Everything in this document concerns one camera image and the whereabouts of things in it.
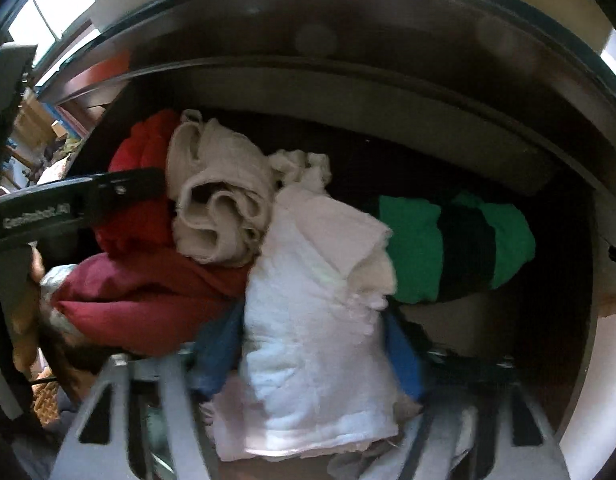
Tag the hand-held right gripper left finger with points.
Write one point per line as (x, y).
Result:
(218, 355)

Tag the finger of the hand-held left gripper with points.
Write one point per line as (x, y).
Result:
(128, 187)

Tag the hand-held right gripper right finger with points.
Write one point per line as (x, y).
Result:
(402, 355)

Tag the bright red underwear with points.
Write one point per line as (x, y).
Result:
(138, 145)

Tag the dark red underwear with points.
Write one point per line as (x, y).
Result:
(138, 300)

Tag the white underwear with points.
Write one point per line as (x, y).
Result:
(313, 310)

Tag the green black striped underwear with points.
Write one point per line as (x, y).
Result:
(417, 240)

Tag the dark wooden drawer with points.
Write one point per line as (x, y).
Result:
(437, 160)

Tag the person's left hand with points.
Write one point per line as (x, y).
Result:
(35, 265)

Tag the sliding glass window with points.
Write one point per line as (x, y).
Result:
(48, 5)

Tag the washing machine drum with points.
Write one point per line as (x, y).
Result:
(338, 10)

